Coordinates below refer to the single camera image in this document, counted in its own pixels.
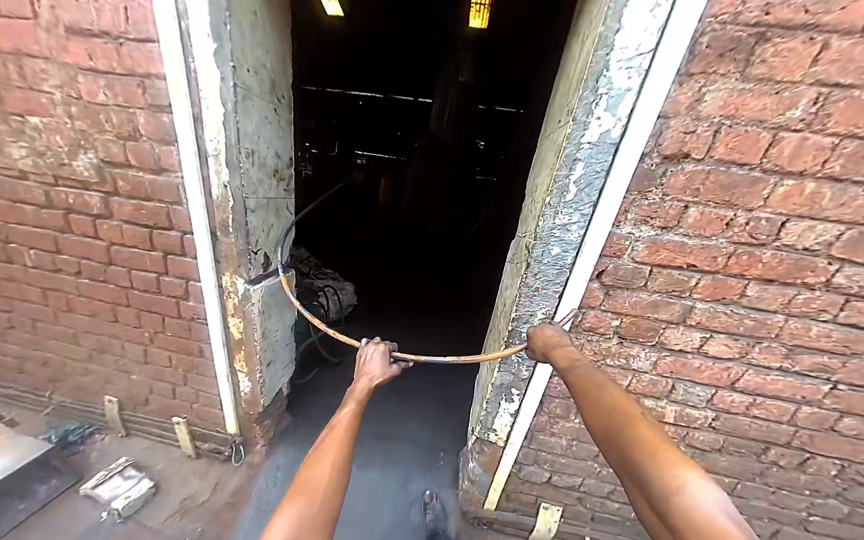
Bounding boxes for person's left hand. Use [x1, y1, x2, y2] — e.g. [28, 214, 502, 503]
[354, 336, 414, 392]

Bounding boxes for person's right hand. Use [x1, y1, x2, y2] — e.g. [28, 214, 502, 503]
[526, 320, 575, 366]

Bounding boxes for long curved rusty rod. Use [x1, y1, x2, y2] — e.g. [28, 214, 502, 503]
[277, 180, 579, 366]

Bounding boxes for person's left forearm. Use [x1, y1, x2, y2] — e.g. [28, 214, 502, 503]
[259, 379, 376, 540]

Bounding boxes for person's right forearm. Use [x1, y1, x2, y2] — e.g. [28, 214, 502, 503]
[550, 345, 760, 540]

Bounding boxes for person's legs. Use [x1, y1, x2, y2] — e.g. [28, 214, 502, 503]
[422, 489, 453, 540]

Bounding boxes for white painted vertical pipe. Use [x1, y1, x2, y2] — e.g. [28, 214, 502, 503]
[483, 0, 709, 512]
[153, 0, 241, 436]

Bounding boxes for short wooden stake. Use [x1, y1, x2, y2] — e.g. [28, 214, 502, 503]
[103, 395, 127, 438]
[528, 502, 564, 540]
[172, 415, 198, 459]

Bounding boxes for white wrapped bundle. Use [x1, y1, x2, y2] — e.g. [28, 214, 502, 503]
[79, 456, 157, 523]

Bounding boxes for dark teal crumpled cloth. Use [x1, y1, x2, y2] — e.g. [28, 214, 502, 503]
[39, 421, 103, 453]

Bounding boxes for weathered concrete door frame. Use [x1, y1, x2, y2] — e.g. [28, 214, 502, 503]
[177, 0, 677, 511]

